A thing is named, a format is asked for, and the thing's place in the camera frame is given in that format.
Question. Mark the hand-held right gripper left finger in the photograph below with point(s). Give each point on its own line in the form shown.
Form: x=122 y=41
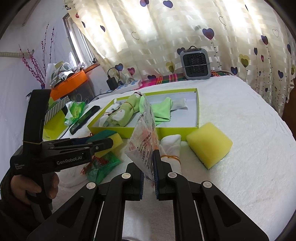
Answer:
x=141 y=190

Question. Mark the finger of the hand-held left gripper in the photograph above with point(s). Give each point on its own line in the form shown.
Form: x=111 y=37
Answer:
x=69 y=141
x=101 y=144

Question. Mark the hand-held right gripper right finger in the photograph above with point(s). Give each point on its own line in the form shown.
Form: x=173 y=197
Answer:
x=156 y=176

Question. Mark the yellow sponge with green scourer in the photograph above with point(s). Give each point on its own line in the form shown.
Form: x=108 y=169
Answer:
x=115 y=139

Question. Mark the green plastic packet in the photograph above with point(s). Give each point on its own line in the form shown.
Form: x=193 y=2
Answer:
x=101 y=170

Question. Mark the white cloth bundle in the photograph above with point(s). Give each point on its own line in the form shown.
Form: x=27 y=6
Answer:
x=171 y=146

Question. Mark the clear printed plastic bag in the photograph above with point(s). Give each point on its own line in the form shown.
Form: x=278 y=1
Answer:
x=143 y=143

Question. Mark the green frog towel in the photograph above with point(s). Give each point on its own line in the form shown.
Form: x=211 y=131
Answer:
x=124 y=111

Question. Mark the lime green cardboard box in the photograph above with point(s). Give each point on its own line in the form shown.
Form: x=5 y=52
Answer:
x=180 y=131

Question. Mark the plain yellow sponge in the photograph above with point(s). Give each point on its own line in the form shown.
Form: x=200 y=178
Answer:
x=208 y=146

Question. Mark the light green cloth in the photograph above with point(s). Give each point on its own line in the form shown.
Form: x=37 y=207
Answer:
x=161 y=111

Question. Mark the person's left hand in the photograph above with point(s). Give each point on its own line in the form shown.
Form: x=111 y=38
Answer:
x=25 y=185

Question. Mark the lime green cardboard lid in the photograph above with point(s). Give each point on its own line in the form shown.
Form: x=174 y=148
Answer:
x=53 y=129

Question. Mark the black phone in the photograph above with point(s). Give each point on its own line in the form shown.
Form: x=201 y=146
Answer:
x=84 y=119

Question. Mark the striped green box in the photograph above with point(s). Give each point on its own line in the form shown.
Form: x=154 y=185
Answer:
x=55 y=109

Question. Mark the green tissue packet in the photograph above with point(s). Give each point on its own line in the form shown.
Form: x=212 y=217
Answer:
x=75 y=111

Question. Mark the orange tray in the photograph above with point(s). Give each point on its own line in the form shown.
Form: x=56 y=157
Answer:
x=69 y=83

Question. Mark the pink flower branches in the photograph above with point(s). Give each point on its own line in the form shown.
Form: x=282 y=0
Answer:
x=37 y=71

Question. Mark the black charger adapter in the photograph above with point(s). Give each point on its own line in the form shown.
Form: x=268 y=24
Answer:
x=112 y=83

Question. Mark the pile of white packets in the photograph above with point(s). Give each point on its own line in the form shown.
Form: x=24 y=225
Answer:
x=62 y=71

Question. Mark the white power strip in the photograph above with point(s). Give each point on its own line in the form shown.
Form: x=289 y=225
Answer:
x=129 y=84

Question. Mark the plaid cloth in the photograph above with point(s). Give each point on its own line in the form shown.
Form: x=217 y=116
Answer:
x=166 y=78

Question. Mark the window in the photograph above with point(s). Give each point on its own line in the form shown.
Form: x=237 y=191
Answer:
x=76 y=44

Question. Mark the grey fan heater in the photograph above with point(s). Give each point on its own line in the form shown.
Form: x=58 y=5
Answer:
x=195 y=62

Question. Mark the cream curtain with hearts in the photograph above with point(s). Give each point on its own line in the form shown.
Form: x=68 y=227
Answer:
x=161 y=34

